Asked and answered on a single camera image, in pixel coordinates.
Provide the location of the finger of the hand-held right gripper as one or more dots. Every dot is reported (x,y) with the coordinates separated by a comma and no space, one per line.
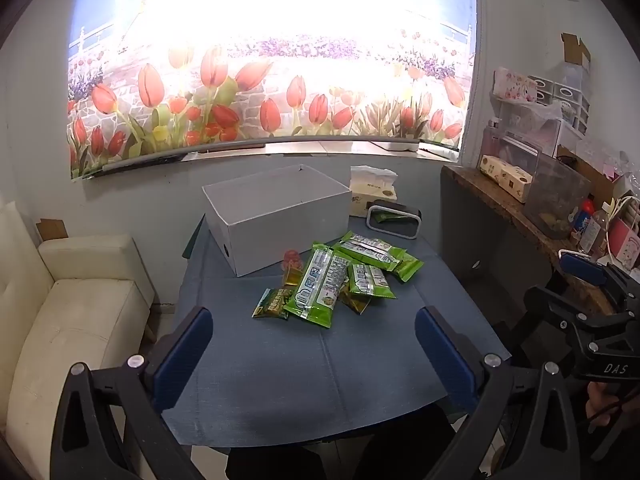
(560,312)
(585,267)

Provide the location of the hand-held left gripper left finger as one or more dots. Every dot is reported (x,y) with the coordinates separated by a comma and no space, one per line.
(182,355)

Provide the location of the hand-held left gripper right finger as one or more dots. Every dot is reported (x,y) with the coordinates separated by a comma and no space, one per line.
(442,355)

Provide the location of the dark green snack packet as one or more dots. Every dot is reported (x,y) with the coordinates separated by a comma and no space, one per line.
(270,305)

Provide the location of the small green snack packet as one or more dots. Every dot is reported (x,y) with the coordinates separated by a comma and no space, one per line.
(371,281)

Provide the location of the large green snack packet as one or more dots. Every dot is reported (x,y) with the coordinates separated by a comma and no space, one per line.
(317,290)

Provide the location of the white cardboard box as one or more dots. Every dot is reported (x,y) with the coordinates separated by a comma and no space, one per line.
(290,225)

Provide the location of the person's right hand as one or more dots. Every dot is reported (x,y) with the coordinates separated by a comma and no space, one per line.
(599,405)

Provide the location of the clear plastic bottle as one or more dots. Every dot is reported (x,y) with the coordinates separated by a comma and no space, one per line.
(595,232)

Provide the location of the clear plastic container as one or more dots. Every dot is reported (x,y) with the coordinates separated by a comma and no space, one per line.
(557,195)

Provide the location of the blue tablecloth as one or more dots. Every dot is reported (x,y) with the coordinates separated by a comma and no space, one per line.
(280,375)

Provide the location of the wooden shelf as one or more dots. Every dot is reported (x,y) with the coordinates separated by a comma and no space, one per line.
(500,210)

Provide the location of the patterned cream box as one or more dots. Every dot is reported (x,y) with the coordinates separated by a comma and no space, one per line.
(505,176)

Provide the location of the white leather sofa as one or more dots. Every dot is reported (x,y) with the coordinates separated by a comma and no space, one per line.
(65,320)

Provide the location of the grey black-rimmed basket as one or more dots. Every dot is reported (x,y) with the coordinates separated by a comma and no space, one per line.
(415,222)

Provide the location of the red jelly cup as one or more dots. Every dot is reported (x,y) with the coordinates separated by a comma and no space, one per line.
(292,259)

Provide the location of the clear plastic bag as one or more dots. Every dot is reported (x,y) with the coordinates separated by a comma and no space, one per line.
(532,120)

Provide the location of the pink bottle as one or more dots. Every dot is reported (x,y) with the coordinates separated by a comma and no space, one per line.
(492,137)

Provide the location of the white drawer organizer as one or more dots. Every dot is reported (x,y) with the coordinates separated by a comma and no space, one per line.
(562,95)

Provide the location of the cream tissue box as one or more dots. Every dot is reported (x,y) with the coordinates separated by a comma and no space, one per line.
(372,190)

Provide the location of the brown cardboard piece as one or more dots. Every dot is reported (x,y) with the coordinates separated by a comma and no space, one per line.
(575,50)
(52,228)

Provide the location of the pink floral box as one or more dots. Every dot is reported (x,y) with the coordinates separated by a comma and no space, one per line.
(515,85)

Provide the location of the tulip wall poster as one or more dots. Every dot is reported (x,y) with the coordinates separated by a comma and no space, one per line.
(250,85)

